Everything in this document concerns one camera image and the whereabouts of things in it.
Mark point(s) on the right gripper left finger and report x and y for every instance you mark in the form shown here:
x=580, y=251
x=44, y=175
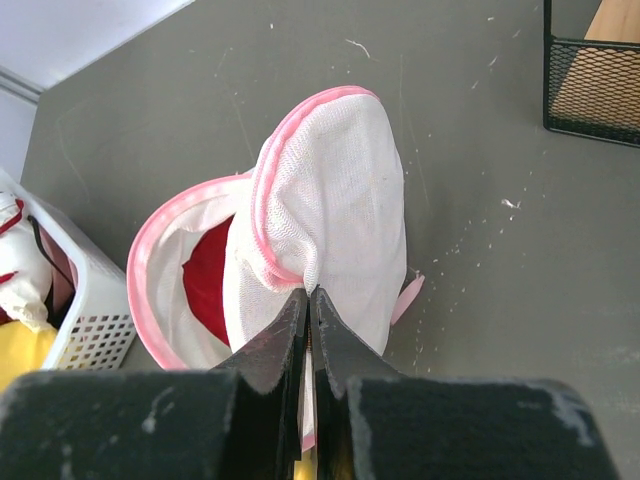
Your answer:
x=257, y=414

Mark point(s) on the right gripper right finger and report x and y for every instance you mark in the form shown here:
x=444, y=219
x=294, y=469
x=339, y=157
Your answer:
x=342, y=361

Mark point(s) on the white pink mesh laundry bag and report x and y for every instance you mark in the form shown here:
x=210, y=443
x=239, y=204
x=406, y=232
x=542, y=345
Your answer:
x=323, y=206

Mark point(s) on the red bra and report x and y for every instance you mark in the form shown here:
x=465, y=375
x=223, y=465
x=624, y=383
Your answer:
x=203, y=275

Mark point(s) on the white plastic laundry basket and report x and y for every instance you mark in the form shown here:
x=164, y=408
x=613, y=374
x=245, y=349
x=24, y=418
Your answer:
x=98, y=329

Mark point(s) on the yellow mug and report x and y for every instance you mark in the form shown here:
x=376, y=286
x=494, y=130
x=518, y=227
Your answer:
x=306, y=467

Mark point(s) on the yellow garment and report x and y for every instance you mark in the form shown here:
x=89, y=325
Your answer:
x=22, y=350

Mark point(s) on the pink garment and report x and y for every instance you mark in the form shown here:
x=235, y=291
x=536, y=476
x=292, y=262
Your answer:
x=63, y=288

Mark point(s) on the white red-trimmed garment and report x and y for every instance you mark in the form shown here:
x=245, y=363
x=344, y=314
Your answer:
x=26, y=276

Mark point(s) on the black wire wooden rack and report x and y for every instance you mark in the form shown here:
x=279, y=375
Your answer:
x=591, y=84

